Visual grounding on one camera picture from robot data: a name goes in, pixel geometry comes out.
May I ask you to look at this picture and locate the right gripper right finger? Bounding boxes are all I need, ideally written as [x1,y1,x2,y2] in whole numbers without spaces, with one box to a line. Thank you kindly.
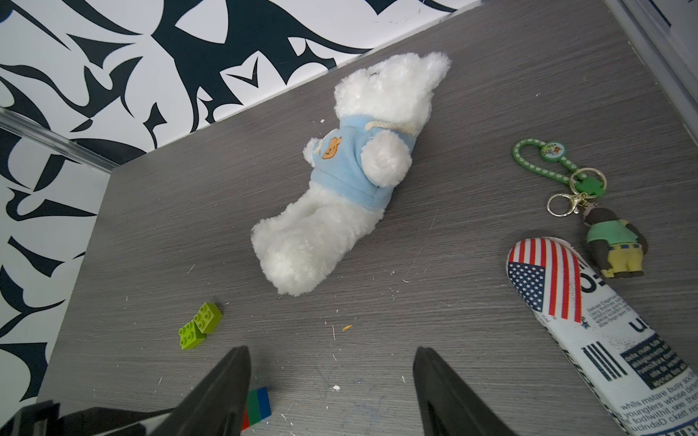
[413,347,515,436]

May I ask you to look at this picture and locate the red lego brick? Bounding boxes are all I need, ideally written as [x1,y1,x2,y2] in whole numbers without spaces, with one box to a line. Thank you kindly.
[242,410,250,431]

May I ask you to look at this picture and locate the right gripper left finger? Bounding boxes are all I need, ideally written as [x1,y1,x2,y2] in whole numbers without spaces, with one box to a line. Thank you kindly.
[153,346,251,435]

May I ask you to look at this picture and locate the small lime lego brick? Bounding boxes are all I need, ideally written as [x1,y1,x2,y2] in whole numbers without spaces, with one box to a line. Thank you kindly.
[178,321,206,350]
[194,303,223,334]

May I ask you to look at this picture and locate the white teddy bear blue shirt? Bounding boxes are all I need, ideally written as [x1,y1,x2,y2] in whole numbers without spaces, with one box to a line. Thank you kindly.
[251,52,452,296]

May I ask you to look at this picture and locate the green bear keychain figure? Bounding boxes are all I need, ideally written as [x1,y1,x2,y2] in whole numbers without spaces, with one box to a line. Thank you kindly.
[583,205,649,279]

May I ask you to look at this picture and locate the small green lego brick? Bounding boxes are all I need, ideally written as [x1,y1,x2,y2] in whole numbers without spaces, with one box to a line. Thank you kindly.
[245,390,260,427]

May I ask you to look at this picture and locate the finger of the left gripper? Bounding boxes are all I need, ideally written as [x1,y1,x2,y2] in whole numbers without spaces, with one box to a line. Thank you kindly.
[1,401,173,435]

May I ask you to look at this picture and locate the green keychain cord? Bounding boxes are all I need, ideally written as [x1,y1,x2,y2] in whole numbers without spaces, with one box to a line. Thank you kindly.
[511,137,607,218]

